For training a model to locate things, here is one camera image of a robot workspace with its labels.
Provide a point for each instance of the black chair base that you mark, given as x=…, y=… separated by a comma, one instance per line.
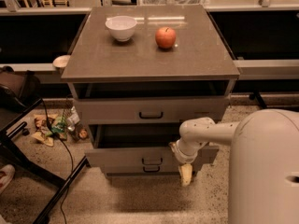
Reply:
x=277, y=101

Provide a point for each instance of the green snack bag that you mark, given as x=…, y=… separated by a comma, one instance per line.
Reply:
x=57, y=127

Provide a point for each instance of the grey drawer cabinet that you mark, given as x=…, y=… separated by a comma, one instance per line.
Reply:
x=198, y=53

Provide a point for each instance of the small round dish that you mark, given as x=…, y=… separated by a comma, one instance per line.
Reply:
x=61, y=61

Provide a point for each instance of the grey drawer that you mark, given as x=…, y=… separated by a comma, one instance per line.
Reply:
x=150, y=102
x=141, y=171
x=132, y=145

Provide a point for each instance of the red apple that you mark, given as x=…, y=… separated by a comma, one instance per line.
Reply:
x=165, y=37

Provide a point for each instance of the brown snack wrappers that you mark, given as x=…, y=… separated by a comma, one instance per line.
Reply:
x=43, y=133

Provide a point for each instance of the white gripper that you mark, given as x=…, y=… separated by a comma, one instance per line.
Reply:
x=183, y=153

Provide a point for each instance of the plastic bottle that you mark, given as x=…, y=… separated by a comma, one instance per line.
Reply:
x=74, y=126

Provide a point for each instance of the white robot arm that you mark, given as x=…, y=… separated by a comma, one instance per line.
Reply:
x=263, y=165

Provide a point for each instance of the white ceramic bowl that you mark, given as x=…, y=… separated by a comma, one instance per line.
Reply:
x=121, y=28

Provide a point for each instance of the white red shoe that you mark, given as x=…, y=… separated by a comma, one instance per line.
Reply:
x=6, y=175

